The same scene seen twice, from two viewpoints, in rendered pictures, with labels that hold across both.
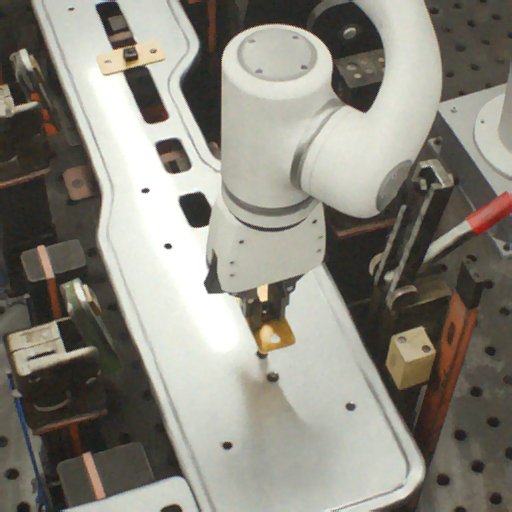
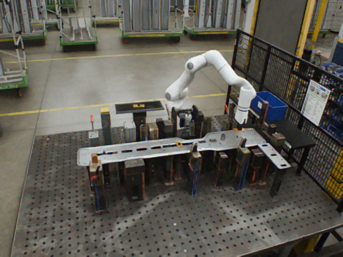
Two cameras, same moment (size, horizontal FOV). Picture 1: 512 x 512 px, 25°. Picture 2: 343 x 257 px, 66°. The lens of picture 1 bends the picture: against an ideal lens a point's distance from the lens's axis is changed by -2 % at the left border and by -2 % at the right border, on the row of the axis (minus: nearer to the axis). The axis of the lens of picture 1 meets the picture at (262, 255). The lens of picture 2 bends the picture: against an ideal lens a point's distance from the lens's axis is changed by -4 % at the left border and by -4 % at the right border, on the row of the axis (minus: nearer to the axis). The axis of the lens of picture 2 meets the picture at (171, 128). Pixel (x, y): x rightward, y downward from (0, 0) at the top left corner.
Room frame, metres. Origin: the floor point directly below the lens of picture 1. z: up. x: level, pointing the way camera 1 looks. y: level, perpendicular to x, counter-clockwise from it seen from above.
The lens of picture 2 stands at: (0.98, 1.80, 2.13)
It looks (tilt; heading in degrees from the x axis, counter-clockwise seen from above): 31 degrees down; 276
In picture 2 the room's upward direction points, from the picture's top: 3 degrees clockwise
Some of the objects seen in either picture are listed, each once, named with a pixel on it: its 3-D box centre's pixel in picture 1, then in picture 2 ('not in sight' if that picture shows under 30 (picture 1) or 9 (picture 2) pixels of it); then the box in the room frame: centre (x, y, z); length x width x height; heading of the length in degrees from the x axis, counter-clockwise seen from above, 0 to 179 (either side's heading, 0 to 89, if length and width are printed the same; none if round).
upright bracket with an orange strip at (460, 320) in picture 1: (433, 412); not in sight; (0.63, -0.19, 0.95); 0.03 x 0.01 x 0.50; 23
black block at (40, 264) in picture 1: (66, 336); (220, 171); (0.77, 0.23, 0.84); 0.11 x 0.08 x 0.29; 113
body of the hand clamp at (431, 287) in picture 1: (393, 371); (225, 138); (0.73, -0.16, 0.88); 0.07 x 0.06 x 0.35; 113
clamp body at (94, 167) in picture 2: not in sight; (98, 187); (1.56, 0.58, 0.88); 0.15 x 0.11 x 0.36; 113
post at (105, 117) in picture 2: not in sight; (107, 136); (1.67, 0.06, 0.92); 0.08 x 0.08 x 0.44; 23
